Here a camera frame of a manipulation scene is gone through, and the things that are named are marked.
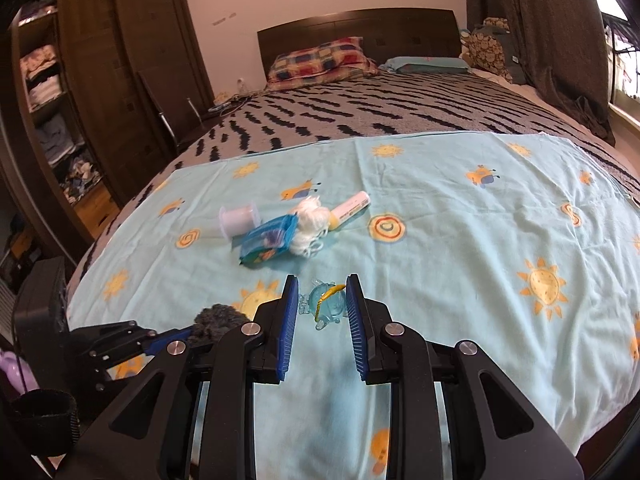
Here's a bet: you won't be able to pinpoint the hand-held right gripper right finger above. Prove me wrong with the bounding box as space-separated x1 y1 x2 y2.
346 273 586 480

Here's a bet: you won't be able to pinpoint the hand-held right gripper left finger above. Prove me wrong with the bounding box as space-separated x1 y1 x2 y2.
55 274 301 480

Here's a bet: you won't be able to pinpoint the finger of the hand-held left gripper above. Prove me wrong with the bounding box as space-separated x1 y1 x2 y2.
70 321 194 361

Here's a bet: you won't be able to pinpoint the clear blue plastic toy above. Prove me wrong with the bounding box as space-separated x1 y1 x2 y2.
298 279 351 332

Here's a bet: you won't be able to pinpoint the grey fuzzy cloth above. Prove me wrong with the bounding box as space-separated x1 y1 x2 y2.
187 303 251 349

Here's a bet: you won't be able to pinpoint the purple plastic object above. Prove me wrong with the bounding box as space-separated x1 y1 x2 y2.
0 352 37 392

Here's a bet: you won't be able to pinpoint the blue tissue packet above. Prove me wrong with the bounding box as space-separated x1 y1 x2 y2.
238 213 299 266

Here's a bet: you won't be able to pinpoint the white yarn bundle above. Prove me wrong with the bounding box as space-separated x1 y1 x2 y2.
289 194 335 259

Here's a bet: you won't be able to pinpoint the light blue printed sheet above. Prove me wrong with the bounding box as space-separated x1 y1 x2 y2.
66 131 640 480

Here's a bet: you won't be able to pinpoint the white plastic spool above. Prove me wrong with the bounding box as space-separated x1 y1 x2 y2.
218 202 261 239

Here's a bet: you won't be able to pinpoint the white tube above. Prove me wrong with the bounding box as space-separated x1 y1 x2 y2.
327 190 372 231

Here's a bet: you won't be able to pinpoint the mixed coloured clothes pile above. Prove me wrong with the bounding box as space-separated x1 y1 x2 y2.
59 155 103 206

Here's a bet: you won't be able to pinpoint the grey black striped blanket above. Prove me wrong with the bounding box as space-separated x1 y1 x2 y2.
65 71 640 283

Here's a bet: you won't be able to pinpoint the blue folded clothes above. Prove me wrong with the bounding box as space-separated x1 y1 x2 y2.
36 112 83 166

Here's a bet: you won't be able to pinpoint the red blue plaid pillow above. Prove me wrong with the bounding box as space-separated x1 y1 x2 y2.
267 36 379 84

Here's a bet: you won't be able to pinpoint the dark wooden wardrobe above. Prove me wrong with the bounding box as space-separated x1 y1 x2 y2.
0 0 217 262

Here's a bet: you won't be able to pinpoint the teal pillow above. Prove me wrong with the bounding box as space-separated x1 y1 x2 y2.
378 55 471 75

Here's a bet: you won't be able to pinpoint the white folded clothes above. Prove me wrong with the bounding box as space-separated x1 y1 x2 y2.
27 76 66 111

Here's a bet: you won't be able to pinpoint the dark wooden headboard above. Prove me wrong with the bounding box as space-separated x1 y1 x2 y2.
257 8 464 79

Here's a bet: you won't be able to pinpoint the pink folded clothes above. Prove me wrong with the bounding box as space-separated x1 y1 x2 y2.
20 45 58 81

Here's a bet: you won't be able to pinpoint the brown circle patterned cushion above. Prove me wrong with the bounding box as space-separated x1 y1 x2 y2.
467 17 514 84

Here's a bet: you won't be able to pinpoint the grey blue cushion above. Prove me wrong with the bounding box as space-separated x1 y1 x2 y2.
504 35 527 84

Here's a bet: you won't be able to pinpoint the brown curtain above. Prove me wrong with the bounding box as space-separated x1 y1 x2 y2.
462 0 617 147

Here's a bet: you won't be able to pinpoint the window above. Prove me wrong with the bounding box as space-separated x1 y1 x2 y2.
584 0 640 127

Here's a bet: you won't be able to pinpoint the metal frame chair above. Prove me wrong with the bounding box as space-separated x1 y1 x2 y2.
137 70 207 159

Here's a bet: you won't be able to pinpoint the white cables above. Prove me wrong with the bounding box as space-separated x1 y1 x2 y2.
213 89 253 115

